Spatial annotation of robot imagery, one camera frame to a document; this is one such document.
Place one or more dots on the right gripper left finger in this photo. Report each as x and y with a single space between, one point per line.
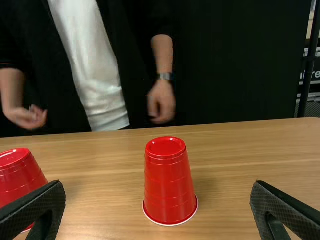
27 207

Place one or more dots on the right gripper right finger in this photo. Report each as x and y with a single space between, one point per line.
282 207

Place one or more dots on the red cup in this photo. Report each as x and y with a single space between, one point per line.
168 182
17 172

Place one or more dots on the person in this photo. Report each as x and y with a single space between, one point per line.
90 75

